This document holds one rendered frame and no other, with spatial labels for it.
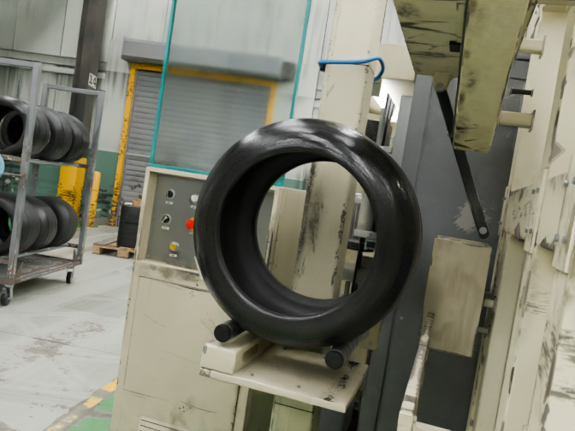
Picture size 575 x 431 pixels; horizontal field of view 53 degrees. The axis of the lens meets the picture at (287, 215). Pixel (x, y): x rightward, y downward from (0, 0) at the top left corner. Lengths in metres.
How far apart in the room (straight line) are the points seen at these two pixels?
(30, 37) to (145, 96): 2.62
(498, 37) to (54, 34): 11.55
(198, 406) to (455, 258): 1.17
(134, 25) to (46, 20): 1.78
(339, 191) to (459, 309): 0.47
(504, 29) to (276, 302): 0.93
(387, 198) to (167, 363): 1.30
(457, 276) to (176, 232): 1.14
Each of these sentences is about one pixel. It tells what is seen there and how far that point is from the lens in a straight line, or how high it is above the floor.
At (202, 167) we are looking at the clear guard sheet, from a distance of 2.21.
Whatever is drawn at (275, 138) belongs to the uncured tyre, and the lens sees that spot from 1.35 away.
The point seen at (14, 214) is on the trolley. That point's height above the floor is 0.73.
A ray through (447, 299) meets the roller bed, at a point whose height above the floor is 1.04.
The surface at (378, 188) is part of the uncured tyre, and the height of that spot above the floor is 1.30.
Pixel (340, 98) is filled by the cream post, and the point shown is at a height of 1.55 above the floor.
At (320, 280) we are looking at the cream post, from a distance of 1.71.
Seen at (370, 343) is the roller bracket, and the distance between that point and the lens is 1.68.
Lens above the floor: 1.28
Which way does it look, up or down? 3 degrees down
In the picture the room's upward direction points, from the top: 9 degrees clockwise
